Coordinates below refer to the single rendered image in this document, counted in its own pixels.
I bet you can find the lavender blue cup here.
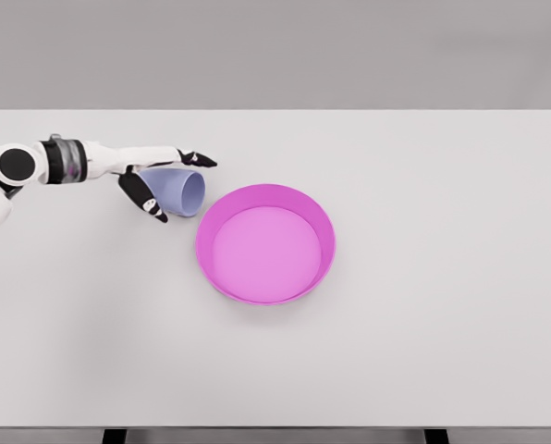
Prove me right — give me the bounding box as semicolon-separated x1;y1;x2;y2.
138;166;207;219

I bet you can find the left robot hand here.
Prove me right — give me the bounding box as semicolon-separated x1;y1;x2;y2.
107;145;219;225

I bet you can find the pink round plate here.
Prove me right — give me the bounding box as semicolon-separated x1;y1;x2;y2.
194;183;337;306

